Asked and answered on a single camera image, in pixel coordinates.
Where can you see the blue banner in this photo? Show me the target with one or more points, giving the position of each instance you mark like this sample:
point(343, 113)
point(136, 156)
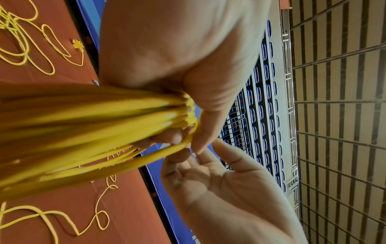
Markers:
point(169, 200)

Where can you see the person's right hand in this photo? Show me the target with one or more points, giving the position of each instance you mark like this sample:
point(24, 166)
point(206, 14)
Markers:
point(235, 200)

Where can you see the person's left hand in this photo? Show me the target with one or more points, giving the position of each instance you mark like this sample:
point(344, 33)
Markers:
point(181, 43)

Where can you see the rows of blue seats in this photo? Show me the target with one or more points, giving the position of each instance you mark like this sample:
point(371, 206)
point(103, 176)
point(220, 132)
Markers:
point(256, 109)

